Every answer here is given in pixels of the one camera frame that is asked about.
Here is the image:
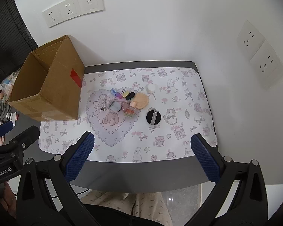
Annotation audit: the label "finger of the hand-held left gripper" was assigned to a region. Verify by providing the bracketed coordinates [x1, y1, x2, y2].
[5, 125, 40, 157]
[0, 122, 16, 139]

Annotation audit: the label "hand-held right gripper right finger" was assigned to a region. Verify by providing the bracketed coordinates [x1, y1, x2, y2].
[190, 133, 268, 226]

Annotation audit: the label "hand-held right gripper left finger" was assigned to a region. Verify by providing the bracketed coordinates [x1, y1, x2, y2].
[15, 131, 102, 226]

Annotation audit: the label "brown cardboard box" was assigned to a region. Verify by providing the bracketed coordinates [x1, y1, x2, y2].
[8, 35, 86, 122]

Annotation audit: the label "black round lid with tube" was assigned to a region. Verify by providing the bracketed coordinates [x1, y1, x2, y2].
[146, 109, 162, 125]

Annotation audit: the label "small glass bottle pink cap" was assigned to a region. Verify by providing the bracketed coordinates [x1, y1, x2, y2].
[125, 101, 137, 118]

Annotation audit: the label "blue and pink tube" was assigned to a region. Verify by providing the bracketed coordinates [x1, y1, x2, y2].
[110, 88, 122, 100]

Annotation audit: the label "peach small cap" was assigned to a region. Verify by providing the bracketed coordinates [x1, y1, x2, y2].
[134, 92, 149, 110]

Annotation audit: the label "person's left forearm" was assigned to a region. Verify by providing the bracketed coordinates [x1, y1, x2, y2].
[1, 181, 17, 218]

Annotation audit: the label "beige patterned clothing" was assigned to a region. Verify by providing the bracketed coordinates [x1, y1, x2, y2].
[81, 189, 172, 226]

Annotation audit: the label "white printed table mat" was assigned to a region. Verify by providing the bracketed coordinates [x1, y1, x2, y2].
[38, 67, 218, 163]

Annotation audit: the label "black window blinds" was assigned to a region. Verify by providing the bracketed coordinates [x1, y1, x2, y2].
[0, 0, 38, 76]

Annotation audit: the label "white wall socket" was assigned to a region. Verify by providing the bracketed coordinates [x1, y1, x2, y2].
[237, 20, 266, 58]
[250, 40, 283, 90]

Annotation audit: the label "white triple wall socket panel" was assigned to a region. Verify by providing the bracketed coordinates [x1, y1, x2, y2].
[42, 0, 105, 28]

